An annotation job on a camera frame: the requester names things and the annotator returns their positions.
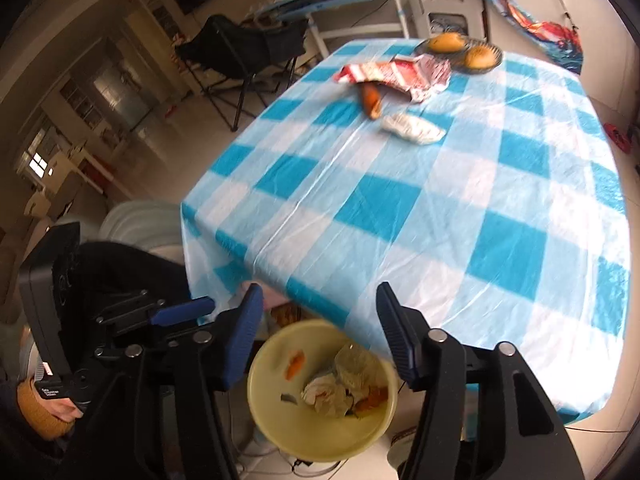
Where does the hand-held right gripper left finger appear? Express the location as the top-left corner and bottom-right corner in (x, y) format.
(52, 282), (265, 480)

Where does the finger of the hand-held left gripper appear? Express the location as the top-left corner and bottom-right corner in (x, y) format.
(95, 296), (216, 338)

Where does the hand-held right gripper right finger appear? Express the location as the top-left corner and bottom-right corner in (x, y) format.
(375, 281), (586, 480)

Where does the small carrot piece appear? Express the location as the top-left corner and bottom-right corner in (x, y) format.
(284, 350), (306, 380)

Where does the yellow plastic bin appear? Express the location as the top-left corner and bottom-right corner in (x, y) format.
(247, 319), (399, 463)

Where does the white paper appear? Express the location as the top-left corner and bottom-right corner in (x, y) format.
(300, 372), (353, 418)

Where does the red orange flyer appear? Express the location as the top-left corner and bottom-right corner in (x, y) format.
(333, 55), (452, 103)

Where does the person's left forearm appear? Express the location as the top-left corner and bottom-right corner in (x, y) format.
(0, 377), (76, 480)

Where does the person's left hand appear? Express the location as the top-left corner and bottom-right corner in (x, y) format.
(49, 396), (85, 425)

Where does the orange peel piece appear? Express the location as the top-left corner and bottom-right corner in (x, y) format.
(355, 385), (388, 413)

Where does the white plastic tub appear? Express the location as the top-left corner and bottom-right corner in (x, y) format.
(97, 200), (186, 266)

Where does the blue checked plastic tablecloth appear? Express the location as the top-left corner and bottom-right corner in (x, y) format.
(181, 39), (632, 423)

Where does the white side table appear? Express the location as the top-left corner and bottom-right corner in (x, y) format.
(50, 145), (117, 197)

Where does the white crumpled wrapper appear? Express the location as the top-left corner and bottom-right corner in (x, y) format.
(381, 112), (447, 146)

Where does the orange sausage snack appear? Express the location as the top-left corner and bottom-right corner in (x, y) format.
(361, 82), (383, 120)

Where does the black folding chair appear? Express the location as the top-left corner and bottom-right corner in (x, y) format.
(175, 14), (311, 132)

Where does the ribbed glass fruit bowl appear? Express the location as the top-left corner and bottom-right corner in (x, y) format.
(414, 35), (504, 75)

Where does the speckled yellow mango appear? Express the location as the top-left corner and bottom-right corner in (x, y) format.
(464, 45), (497, 69)

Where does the smooth yellow mango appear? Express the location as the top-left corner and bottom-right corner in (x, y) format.
(429, 32), (467, 54)

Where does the red item on floor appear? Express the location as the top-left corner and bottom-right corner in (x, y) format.
(604, 122), (632, 152)

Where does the colourful printed cloth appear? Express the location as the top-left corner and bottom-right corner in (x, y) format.
(460, 0), (586, 75)

